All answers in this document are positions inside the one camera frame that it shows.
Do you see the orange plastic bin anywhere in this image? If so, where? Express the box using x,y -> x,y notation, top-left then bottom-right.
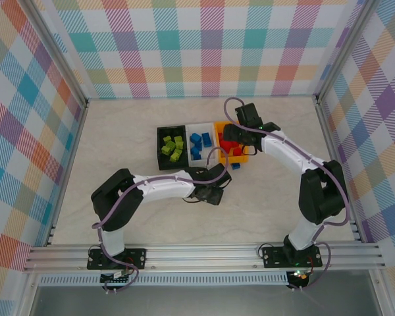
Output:
213,120 -> 250,165

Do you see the white plastic bin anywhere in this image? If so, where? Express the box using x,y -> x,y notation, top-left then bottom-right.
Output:
185,123 -> 218,167

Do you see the black plastic bin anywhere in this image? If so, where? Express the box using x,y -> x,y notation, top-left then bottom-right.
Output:
156,126 -> 190,171

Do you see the right controller board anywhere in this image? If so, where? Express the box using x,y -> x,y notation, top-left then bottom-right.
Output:
288,268 -> 312,284

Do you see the controller board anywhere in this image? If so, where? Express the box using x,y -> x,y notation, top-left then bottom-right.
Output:
288,268 -> 312,284
100,269 -> 134,284

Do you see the left controller board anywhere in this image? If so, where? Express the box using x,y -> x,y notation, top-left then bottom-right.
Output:
100,269 -> 134,284

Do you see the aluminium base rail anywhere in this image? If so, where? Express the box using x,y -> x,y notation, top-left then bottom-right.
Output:
22,242 -> 385,272

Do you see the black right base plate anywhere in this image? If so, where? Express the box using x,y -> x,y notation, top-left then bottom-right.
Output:
261,245 -> 323,269

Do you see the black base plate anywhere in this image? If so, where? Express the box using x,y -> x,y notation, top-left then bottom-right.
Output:
261,245 -> 323,269
86,247 -> 148,271

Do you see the aluminium side rail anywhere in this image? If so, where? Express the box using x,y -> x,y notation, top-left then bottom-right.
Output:
314,95 -> 363,243
45,100 -> 90,247

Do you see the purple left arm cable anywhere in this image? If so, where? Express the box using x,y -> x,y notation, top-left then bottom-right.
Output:
91,147 -> 230,294

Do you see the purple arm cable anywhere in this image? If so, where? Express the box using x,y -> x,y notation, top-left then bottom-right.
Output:
91,147 -> 230,294
223,97 -> 350,292

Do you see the white slotted cable tray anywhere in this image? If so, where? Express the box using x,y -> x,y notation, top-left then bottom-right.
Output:
38,273 -> 290,286

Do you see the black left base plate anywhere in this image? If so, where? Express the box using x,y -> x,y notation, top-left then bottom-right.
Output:
86,247 -> 148,271

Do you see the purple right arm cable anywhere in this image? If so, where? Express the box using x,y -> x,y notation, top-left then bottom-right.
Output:
223,97 -> 350,292

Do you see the aluminium frame post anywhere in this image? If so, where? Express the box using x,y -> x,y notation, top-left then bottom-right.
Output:
314,0 -> 381,103
25,0 -> 90,108

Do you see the aluminium lower frame bar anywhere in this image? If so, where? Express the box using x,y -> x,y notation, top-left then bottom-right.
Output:
368,268 -> 394,316

